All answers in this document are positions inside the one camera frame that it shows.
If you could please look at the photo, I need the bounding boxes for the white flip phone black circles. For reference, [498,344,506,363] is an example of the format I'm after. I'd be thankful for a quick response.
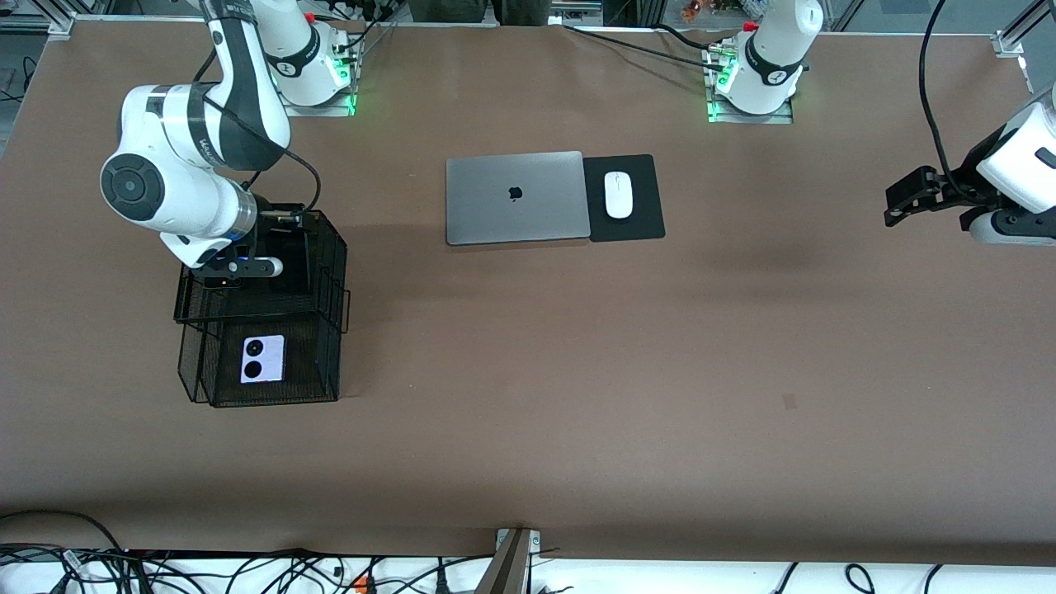
[239,333,287,385]

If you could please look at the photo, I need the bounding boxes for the black mesh two-tier tray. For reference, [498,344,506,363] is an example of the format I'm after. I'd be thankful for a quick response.
[172,209,352,409]

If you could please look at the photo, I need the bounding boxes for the grey closed laptop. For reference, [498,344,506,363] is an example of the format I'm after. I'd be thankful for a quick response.
[445,149,592,248]

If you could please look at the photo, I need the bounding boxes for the black mouse pad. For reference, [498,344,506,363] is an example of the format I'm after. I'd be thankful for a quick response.
[582,153,667,244]

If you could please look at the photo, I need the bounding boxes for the white computer mouse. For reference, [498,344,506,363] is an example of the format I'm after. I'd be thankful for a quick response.
[603,170,635,221]

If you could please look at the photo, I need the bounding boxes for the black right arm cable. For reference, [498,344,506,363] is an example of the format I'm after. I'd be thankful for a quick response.
[194,49,323,217]

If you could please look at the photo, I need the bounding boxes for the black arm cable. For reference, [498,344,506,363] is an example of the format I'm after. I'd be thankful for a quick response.
[194,49,323,217]
[918,0,991,203]

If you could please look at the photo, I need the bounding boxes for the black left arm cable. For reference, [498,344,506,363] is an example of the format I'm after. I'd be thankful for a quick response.
[918,0,991,203]

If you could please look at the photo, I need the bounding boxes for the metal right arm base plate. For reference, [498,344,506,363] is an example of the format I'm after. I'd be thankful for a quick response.
[280,89,357,118]

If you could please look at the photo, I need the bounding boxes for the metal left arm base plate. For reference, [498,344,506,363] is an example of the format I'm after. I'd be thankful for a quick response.
[707,97,794,125]

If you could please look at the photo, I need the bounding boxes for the black cable across table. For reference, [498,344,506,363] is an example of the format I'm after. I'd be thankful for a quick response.
[563,23,735,68]

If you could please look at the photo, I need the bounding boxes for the black floor cable arc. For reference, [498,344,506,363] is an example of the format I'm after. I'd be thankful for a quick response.
[0,509,126,552]

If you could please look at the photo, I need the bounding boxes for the tangled floor cables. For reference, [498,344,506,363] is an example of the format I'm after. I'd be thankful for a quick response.
[0,544,496,594]

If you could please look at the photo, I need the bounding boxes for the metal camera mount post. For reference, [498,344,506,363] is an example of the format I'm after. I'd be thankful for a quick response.
[474,528,543,594]

